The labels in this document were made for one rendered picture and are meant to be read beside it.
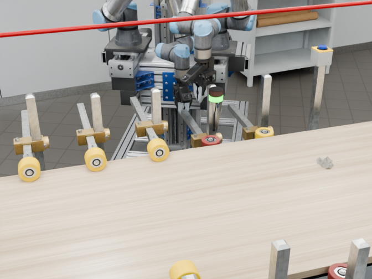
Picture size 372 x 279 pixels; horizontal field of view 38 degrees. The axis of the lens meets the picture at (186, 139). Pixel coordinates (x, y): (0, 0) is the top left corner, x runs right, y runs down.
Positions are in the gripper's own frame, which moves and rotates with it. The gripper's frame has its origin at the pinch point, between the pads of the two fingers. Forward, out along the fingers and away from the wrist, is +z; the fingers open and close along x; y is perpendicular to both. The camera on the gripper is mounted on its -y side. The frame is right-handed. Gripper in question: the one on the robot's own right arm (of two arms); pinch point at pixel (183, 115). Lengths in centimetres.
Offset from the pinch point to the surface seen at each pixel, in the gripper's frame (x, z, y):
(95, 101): 46, -28, -33
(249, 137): -21.5, -1.7, -33.6
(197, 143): 3.4, -2.3, -33.6
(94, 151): 50, -15, -51
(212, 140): -0.4, -7.8, -42.5
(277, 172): -17, -8, -73
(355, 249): -5, -27, -141
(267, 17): -146, 24, 220
